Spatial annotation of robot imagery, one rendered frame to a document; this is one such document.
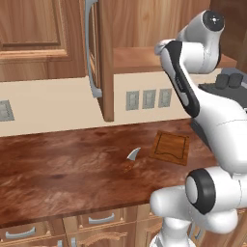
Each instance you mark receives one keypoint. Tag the open wooden cabinet door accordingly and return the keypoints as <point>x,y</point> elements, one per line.
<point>106,58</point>

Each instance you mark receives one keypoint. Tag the wooden base cabinet door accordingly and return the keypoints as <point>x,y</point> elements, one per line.
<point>103,236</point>
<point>35,243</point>
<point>149,230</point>

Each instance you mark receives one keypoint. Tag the grey wall outlet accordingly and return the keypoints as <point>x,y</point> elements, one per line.
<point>132,100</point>
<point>149,99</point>
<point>164,97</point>
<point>5,111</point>

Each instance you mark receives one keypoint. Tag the wooden drawer front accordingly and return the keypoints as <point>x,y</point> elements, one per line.
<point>41,228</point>
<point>101,214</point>

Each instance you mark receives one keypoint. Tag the wooden cutting board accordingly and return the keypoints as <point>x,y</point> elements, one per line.
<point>170,148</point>

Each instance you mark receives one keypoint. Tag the wooden wall cabinet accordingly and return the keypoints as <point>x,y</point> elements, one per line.
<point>138,32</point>

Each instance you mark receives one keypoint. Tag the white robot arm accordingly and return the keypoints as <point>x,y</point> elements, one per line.
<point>222,128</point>

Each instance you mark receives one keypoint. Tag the closed wooden cabinet door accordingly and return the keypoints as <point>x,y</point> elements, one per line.
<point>38,35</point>

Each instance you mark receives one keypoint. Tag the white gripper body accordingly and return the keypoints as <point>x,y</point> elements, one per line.
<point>162,45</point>

